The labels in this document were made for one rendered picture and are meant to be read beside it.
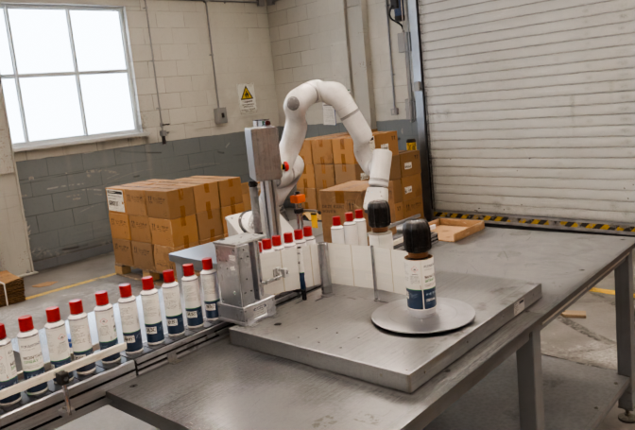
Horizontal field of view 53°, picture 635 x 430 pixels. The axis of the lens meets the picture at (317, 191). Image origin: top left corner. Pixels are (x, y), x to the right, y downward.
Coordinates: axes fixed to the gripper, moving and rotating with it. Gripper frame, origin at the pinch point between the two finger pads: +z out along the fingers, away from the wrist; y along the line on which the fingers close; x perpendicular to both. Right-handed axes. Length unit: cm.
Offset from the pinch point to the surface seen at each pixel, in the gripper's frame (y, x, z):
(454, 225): -5, 75, -10
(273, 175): -1, -61, -8
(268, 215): -14, -48, 5
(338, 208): -30.0, 11.5, -7.0
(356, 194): -19.2, 10.0, -13.8
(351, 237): 0.8, -14.5, 8.3
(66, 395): 8, -131, 64
